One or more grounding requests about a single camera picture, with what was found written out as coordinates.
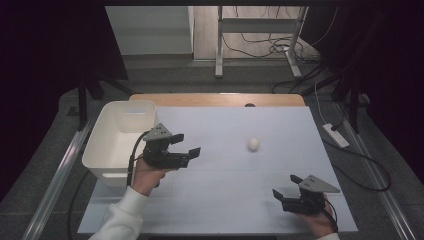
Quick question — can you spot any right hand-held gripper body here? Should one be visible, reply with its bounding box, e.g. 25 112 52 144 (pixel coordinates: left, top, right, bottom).
281 173 342 216

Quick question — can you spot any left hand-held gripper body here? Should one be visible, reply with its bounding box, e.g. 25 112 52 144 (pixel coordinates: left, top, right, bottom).
142 122 192 171

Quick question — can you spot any white plastic bin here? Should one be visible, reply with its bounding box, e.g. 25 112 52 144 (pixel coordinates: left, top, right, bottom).
81 100 164 188

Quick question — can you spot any plain white egg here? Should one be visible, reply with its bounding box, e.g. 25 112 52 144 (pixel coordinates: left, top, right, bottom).
246 137 261 153

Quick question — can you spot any person's left hand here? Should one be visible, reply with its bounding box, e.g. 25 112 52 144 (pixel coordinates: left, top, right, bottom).
131 156 175 198

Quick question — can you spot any person's right hand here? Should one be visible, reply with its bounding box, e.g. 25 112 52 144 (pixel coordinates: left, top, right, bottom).
297 202 339 239

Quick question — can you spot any wooden table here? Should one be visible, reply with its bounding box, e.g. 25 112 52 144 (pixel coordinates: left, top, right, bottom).
128 93 306 108

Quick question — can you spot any white table mat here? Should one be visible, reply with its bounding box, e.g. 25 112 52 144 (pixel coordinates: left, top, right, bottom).
76 105 359 235

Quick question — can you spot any white power strip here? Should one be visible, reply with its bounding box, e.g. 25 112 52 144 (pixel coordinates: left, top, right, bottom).
321 122 351 149

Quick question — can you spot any person's left white sleeve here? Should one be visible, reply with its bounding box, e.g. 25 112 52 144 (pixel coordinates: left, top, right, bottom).
87 185 150 240

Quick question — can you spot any black metal stand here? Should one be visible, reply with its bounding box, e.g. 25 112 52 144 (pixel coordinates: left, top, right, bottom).
67 64 135 132
309 59 372 135

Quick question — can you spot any white cabinet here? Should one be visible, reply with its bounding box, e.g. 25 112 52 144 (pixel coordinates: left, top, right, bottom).
105 5 195 57

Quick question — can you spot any left hand-held gripper black cable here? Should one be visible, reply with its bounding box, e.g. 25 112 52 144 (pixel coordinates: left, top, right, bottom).
125 130 150 188

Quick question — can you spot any hand-held gripper black cable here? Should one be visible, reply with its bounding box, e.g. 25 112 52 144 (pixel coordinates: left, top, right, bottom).
321 197 339 234
125 130 150 188

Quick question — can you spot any right hand-held gripper black cable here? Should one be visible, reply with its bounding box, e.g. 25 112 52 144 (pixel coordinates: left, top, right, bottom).
321 197 339 234

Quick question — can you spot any aluminium floor rail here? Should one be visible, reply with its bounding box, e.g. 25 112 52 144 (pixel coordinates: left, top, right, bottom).
334 102 418 240
21 108 102 240

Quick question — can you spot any thin white cable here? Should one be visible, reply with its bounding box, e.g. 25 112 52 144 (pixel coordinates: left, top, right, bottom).
312 83 330 126

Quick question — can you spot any black power strip cable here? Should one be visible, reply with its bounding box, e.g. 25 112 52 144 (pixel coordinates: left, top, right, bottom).
320 124 392 193

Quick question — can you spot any grey metal desk frame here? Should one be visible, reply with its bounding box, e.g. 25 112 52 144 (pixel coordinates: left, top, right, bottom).
214 5 310 80

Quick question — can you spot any thin black floor cable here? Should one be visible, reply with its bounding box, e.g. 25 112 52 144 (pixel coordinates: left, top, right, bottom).
67 169 92 240

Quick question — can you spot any tangle of floor cables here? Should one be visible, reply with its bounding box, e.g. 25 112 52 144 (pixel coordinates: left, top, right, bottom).
221 5 322 65

